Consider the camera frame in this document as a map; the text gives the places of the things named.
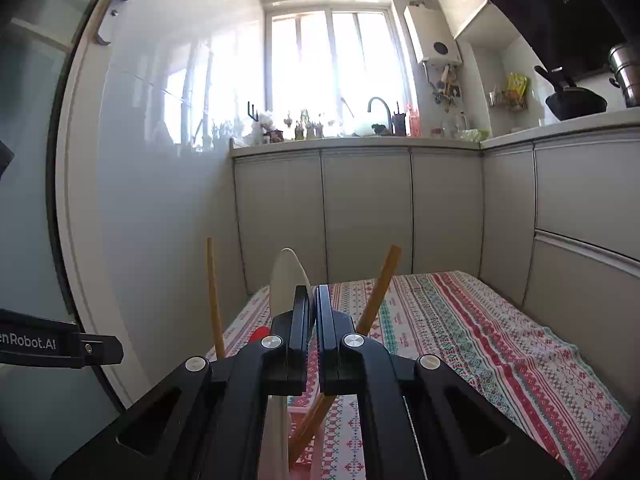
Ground yellow snack packet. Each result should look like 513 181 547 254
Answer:
505 74 530 101

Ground white plastic spoon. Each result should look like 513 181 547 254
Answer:
264 247 312 480

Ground white kitchen countertop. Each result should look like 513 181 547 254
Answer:
231 110 640 158

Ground wooden chopstick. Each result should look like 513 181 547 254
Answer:
206 237 227 359
289 245 403 468

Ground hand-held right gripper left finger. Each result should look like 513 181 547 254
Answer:
50 286 317 480

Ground black wok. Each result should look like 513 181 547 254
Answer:
534 65 608 122

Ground black range hood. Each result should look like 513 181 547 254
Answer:
482 0 640 86

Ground striped patterned tablecloth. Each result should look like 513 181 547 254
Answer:
207 270 631 480

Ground kitchen window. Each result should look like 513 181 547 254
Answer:
265 5 416 136

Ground white kitchen cabinets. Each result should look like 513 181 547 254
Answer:
232 137 640 391

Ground white water heater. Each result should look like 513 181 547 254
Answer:
404 4 463 66

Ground stainless steel pot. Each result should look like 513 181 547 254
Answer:
607 42 640 108

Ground metal kitchen faucet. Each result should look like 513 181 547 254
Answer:
367 96 394 133

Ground pink perforated plastic basket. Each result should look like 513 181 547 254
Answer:
287 392 331 473

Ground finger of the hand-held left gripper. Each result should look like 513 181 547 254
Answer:
77 332 125 366

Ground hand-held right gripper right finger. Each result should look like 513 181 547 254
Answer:
316 285 574 480

